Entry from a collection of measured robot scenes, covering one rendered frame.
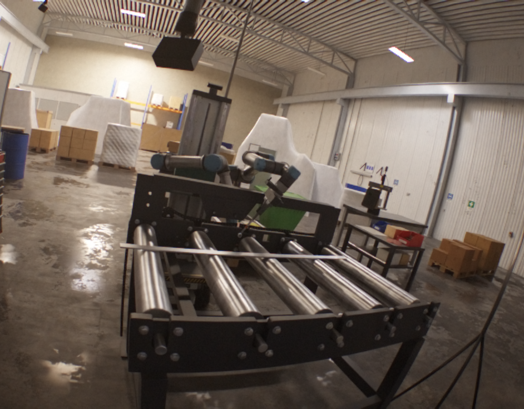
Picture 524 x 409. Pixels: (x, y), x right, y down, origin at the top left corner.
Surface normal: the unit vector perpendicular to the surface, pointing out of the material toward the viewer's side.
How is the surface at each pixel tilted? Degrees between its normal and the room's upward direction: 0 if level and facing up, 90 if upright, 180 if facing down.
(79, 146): 90
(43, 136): 90
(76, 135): 90
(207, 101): 90
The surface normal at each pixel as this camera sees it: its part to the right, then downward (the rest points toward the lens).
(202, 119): 0.40, 0.25
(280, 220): 0.21, 0.39
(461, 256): -0.87, -0.14
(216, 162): -0.06, 0.14
